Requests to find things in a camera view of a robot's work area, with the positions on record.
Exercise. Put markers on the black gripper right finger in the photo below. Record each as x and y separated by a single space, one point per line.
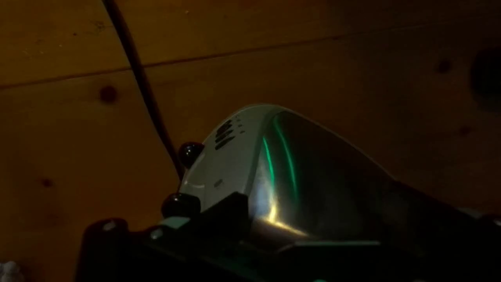
440 242

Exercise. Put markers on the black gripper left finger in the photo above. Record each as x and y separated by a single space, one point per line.
110 251

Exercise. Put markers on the silver two-slot toaster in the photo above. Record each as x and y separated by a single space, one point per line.
298 179

